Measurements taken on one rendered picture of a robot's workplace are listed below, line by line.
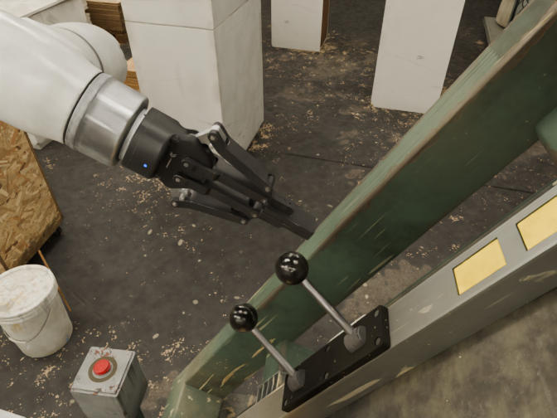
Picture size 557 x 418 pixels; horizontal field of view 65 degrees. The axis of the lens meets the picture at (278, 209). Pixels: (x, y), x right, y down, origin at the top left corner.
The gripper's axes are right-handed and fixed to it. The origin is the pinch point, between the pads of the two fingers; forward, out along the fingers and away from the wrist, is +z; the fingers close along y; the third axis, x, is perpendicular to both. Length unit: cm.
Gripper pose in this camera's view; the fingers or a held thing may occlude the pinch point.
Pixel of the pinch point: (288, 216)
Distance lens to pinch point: 54.1
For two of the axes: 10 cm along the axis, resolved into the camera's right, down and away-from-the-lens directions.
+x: -1.3, 6.5, -7.5
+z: 8.6, 4.5, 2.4
